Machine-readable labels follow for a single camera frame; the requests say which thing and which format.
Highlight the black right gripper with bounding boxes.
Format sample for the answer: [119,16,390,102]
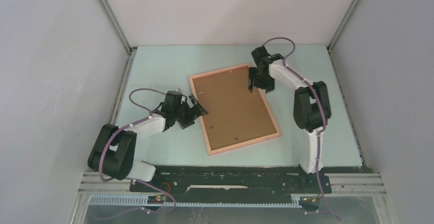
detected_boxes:
[249,66,276,94]

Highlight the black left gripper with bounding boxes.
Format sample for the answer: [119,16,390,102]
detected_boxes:
[173,95,207,129]

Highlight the pink wooden picture frame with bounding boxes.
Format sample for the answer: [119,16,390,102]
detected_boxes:
[188,63,282,156]

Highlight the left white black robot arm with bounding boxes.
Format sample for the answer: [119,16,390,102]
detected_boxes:
[88,91,209,192]

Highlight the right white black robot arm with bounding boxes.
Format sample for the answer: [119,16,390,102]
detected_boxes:
[248,46,332,192]

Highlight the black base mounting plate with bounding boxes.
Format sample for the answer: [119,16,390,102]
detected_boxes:
[150,166,332,204]

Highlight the left aluminium corner post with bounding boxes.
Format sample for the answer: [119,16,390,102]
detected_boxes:
[97,0,133,55]

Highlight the aluminium corner post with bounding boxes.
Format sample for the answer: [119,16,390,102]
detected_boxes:
[97,0,133,55]
[327,0,362,54]

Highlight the white slotted cable duct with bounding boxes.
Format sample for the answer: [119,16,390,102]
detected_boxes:
[89,194,301,208]

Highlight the aluminium rail front beam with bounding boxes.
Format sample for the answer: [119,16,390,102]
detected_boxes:
[78,172,386,196]

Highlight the right aluminium corner post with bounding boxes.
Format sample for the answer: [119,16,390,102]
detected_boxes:
[327,0,362,54]

